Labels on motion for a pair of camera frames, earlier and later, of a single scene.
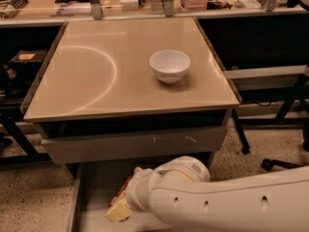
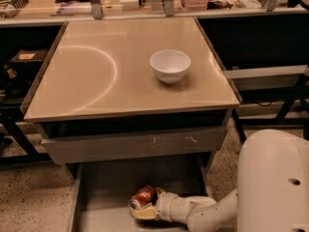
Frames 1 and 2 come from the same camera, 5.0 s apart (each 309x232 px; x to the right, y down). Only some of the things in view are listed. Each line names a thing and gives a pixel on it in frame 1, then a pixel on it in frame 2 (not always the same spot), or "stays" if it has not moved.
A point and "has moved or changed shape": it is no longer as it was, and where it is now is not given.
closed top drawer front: x=170 y=143 stays
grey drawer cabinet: x=114 y=97 stays
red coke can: x=121 y=191 has moved or changed shape
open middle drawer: x=95 y=187 stays
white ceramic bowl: x=169 y=66 stays
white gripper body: x=137 y=188 → x=164 y=202
